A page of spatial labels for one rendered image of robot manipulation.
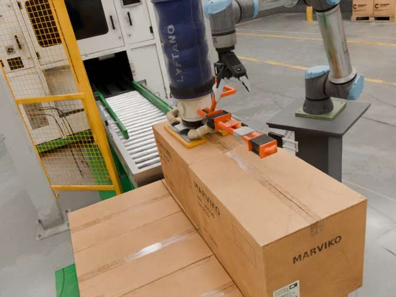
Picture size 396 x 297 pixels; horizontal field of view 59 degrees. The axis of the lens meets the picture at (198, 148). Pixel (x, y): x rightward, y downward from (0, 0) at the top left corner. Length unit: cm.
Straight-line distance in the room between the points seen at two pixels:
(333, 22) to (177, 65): 80
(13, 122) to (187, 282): 182
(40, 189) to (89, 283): 146
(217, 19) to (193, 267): 103
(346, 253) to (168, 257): 78
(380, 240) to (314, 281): 128
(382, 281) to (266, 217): 125
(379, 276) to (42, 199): 243
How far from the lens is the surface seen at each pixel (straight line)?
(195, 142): 167
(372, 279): 231
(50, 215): 316
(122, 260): 176
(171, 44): 164
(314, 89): 227
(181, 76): 166
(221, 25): 132
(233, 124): 148
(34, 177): 299
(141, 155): 269
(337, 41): 200
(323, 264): 129
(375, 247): 249
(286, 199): 124
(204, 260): 163
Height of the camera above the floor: 167
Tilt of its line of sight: 26 degrees down
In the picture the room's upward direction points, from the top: 11 degrees counter-clockwise
